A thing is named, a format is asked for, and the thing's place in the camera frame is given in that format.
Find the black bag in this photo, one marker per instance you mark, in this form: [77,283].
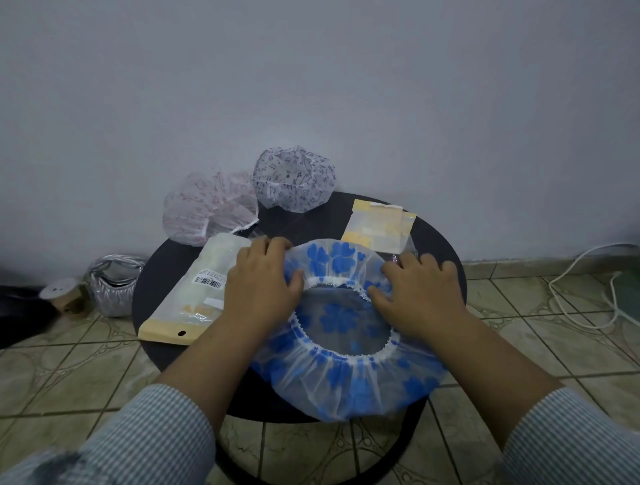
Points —
[22,315]

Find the black round side table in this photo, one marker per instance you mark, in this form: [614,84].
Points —
[310,225]

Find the blue flower shower cap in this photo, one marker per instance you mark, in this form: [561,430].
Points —
[350,385]

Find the person's left hand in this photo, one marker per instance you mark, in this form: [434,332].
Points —
[255,295]

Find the silver quilted handbag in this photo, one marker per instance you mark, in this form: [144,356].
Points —
[112,292]

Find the cream packet with barcode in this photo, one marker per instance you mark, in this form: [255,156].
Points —
[200,270]

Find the pink print shower cap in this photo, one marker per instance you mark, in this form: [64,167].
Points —
[200,210]

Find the ribbon spool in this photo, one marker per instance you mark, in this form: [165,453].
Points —
[62,295]

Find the person's right hand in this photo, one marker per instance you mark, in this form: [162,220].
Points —
[425,300]

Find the person's right forearm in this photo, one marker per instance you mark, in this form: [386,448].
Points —
[500,380]

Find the stack of yellow small pouches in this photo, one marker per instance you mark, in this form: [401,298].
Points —
[380,225]

